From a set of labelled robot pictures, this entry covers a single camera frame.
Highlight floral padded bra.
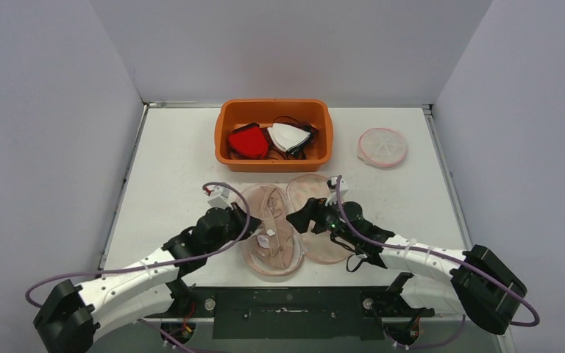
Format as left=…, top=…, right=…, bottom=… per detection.
left=235, top=173, right=357, bottom=279

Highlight white bra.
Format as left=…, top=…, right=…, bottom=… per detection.
left=266, top=123, right=311, bottom=152

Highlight red bra black straps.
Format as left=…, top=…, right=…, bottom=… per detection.
left=227, top=122, right=270, bottom=160

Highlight orange plastic tub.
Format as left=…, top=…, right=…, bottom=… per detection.
left=214, top=99, right=334, bottom=173

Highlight white mesh laundry bag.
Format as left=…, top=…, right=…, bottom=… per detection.
left=357, top=128, right=408, bottom=169

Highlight beige pink bra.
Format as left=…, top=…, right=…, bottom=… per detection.
left=250, top=185, right=294, bottom=270

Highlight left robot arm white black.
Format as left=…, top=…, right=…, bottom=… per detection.
left=33, top=203, right=262, bottom=352

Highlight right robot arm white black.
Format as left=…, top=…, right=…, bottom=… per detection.
left=286, top=198, right=527, bottom=335

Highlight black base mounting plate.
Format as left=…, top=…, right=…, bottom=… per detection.
left=157, top=287, right=435, bottom=340

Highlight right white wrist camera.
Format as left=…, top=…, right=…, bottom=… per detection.
left=326, top=175, right=349, bottom=206

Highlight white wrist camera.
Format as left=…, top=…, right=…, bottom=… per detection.
left=326, top=175, right=349, bottom=206
left=205, top=185, right=231, bottom=209

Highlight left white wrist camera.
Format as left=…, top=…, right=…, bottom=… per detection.
left=205, top=185, right=231, bottom=209

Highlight aluminium front rail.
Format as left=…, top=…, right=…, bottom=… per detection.
left=73, top=286, right=510, bottom=323

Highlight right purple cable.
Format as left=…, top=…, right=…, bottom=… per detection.
left=335, top=175, right=541, bottom=351

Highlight purple cable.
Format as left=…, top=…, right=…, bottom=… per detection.
left=24, top=182, right=252, bottom=353
left=335, top=175, right=541, bottom=351

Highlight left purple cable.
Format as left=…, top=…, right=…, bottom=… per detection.
left=24, top=182, right=252, bottom=353

